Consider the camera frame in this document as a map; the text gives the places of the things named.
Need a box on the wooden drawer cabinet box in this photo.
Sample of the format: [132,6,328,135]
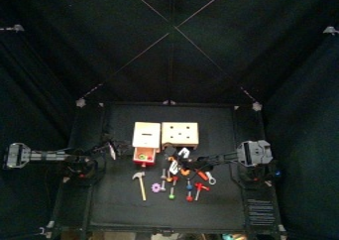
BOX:
[131,121,163,150]

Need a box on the red wooden drawer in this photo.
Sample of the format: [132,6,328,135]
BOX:
[132,147,159,168]

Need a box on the wooden block with holes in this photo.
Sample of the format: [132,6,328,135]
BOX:
[160,121,200,150]

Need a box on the red toy T-shaped tool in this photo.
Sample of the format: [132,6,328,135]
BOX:
[193,182,212,202]

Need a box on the orange handle toy wrench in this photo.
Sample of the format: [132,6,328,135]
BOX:
[195,169,219,186]

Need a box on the toy hammer wooden handle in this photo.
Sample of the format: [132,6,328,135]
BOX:
[131,171,148,202]

